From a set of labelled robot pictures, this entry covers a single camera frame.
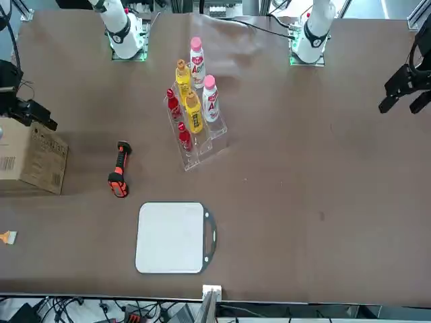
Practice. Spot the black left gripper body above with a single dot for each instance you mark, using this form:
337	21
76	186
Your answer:
425	50

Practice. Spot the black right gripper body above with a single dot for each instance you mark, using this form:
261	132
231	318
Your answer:
8	87

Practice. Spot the orange black barcode scanner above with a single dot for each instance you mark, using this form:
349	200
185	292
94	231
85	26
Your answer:
118	175

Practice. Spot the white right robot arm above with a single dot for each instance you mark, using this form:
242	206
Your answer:
123	33

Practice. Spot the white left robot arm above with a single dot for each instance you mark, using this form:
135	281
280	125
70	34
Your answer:
314	33

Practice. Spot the brown cardboard box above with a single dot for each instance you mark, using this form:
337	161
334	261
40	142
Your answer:
37	158

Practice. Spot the small orange white tag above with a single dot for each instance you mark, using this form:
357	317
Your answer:
8	237

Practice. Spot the small red cola bottle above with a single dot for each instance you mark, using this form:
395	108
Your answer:
173	106
185	139

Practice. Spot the yellow drink bottle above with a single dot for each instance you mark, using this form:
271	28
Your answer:
182	79
195	117

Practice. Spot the clear acrylic stepped shelf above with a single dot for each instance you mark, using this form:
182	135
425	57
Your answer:
189	162

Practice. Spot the white bottle pink cap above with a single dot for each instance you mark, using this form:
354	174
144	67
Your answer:
197	65
211	102

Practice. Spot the white cutting board dark rim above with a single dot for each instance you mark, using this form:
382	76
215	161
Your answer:
168	235

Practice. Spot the black device under table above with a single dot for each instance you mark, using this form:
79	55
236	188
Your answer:
23	314

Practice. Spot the red black plug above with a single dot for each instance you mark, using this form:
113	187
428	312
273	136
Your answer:
132	316

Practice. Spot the grey power adapter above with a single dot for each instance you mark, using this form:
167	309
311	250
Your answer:
182	314

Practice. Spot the aluminium frame post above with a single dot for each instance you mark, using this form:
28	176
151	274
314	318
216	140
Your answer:
415	18
27	11

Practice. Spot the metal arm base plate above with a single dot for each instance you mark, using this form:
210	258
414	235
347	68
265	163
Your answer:
320	63
143	58

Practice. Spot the white table edge bracket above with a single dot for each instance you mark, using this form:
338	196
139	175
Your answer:
212	289

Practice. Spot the grey metal post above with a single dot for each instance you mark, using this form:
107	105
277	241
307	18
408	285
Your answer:
207	309

